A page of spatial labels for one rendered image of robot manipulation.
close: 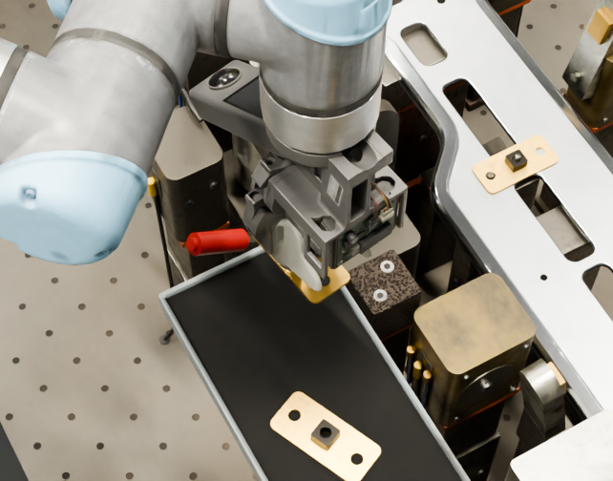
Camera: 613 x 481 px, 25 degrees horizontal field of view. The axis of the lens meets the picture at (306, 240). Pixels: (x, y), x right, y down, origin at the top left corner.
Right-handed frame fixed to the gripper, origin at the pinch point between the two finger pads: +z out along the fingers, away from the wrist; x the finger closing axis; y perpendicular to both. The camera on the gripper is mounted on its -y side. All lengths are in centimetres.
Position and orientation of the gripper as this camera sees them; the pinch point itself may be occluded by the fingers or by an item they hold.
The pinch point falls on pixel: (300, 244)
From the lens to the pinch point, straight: 106.0
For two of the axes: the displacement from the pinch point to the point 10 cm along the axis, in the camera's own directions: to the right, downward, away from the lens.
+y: 6.1, 6.8, -4.0
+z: 0.0, 5.0, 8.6
